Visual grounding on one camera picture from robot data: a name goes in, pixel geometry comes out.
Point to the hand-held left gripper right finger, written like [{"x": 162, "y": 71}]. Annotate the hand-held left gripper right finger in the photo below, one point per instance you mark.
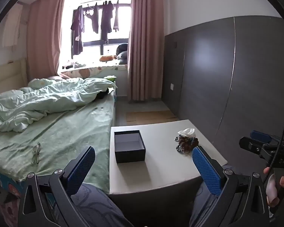
[{"x": 207, "y": 170}]

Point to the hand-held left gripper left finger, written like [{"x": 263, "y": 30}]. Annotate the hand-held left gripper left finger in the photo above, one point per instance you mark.
[{"x": 81, "y": 170}]

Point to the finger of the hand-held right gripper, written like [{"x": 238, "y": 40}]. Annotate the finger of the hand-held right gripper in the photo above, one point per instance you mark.
[
  {"x": 260, "y": 136},
  {"x": 248, "y": 145}
]

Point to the pile of beaded jewelry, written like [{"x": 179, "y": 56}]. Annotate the pile of beaded jewelry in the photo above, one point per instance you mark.
[{"x": 185, "y": 144}]

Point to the black gift box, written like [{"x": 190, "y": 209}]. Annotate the black gift box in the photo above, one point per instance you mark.
[{"x": 130, "y": 156}]

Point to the person's right hand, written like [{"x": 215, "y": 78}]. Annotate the person's right hand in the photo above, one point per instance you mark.
[{"x": 272, "y": 189}]

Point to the green bed sheet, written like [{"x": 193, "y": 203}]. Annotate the green bed sheet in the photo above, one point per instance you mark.
[{"x": 68, "y": 134}]

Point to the person's right leg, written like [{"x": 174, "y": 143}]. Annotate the person's right leg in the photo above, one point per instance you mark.
[{"x": 203, "y": 208}]

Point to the person's leg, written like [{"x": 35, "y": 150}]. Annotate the person's leg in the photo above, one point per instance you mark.
[
  {"x": 97, "y": 208},
  {"x": 203, "y": 208}
]

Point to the person's left leg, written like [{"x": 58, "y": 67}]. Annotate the person's left leg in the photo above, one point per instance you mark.
[{"x": 97, "y": 208}]

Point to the crumpled white tissue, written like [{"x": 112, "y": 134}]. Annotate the crumpled white tissue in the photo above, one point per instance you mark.
[{"x": 187, "y": 132}]

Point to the eyeglasses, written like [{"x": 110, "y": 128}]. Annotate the eyeglasses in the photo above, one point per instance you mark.
[{"x": 35, "y": 158}]

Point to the grey wardrobe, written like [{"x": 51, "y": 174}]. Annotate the grey wardrobe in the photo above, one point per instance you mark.
[{"x": 215, "y": 75}]

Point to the flat brown cardboard sheet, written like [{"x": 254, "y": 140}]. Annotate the flat brown cardboard sheet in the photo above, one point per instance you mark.
[{"x": 151, "y": 115}]

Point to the black cloth item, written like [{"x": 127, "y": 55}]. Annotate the black cloth item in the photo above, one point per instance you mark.
[{"x": 103, "y": 94}]

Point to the light green duvet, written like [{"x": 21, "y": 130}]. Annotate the light green duvet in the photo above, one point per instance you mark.
[{"x": 37, "y": 101}]

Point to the pink pillow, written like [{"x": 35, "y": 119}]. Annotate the pink pillow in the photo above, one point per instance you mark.
[{"x": 54, "y": 78}]

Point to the green plush toy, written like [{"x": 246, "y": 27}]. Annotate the green plush toy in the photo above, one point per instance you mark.
[{"x": 110, "y": 78}]

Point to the printed window seat cushion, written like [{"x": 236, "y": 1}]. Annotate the printed window seat cushion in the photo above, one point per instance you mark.
[{"x": 92, "y": 72}]

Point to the crumpled grey cloth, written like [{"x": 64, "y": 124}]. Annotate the crumpled grey cloth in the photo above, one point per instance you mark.
[{"x": 79, "y": 64}]

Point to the orange plush toy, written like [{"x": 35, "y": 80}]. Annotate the orange plush toy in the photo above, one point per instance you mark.
[{"x": 106, "y": 58}]

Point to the grey pillow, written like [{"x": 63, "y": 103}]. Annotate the grey pillow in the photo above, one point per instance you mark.
[{"x": 123, "y": 58}]

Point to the beige headboard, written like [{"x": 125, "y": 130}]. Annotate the beige headboard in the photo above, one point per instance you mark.
[{"x": 7, "y": 75}]

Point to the dark hanging shirt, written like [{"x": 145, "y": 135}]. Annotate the dark hanging shirt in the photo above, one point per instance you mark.
[{"x": 77, "y": 40}]

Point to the pink curtain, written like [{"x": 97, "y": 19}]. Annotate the pink curtain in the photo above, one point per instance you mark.
[
  {"x": 45, "y": 40},
  {"x": 146, "y": 52}
]

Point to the small hanging underwear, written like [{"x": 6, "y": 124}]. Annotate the small hanging underwear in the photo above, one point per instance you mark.
[{"x": 88, "y": 14}]

